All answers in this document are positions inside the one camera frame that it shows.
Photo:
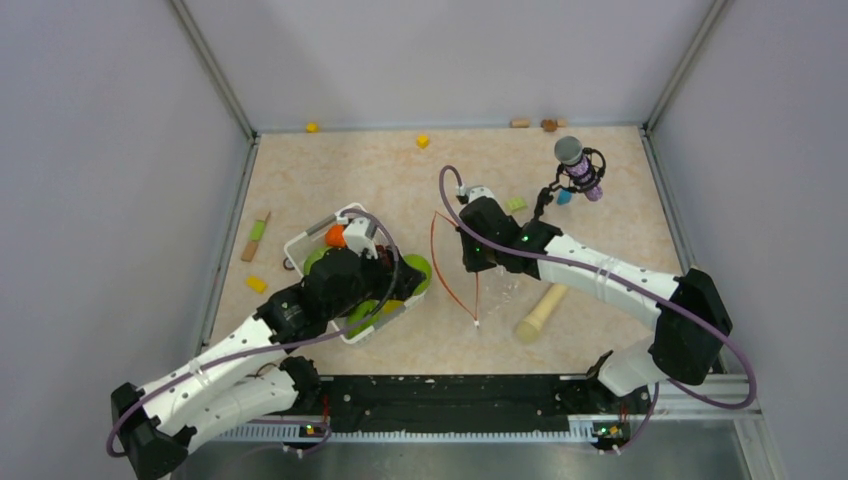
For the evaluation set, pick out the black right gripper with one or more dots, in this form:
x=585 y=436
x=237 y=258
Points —
x=476 y=263

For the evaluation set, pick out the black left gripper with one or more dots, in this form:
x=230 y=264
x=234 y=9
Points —
x=386 y=274

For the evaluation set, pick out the clear zip bag orange zipper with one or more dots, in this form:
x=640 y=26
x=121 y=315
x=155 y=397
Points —
x=479 y=296

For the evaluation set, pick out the green apple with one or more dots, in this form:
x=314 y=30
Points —
x=418 y=274

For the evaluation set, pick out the microphone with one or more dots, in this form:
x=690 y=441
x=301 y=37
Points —
x=580 y=172

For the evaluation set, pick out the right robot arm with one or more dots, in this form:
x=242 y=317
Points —
x=683 y=312

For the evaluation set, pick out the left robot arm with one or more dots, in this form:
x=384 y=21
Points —
x=253 y=370

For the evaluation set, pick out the light green block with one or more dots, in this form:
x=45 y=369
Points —
x=516 y=204

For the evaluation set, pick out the green pepper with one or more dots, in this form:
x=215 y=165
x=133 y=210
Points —
x=362 y=317

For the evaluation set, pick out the orange tangerine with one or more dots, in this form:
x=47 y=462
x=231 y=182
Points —
x=334 y=236

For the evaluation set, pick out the yellow fruit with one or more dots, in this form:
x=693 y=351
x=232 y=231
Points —
x=391 y=306

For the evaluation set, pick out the white plastic basket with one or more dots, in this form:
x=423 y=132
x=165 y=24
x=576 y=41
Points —
x=327 y=271

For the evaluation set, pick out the blue toy block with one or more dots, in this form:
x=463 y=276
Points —
x=564 y=197

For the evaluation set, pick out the yellow block left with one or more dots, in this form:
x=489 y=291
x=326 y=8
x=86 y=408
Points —
x=256 y=284

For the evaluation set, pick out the green and wood stick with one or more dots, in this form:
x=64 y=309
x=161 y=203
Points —
x=255 y=235

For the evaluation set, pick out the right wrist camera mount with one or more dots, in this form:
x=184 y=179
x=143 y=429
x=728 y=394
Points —
x=466 y=194

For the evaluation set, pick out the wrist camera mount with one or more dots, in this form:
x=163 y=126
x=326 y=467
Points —
x=466 y=194
x=358 y=234

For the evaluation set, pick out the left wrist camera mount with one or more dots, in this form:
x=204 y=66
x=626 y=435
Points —
x=358 y=234

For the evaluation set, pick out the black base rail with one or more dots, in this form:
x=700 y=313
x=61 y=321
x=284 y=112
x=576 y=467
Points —
x=456 y=404

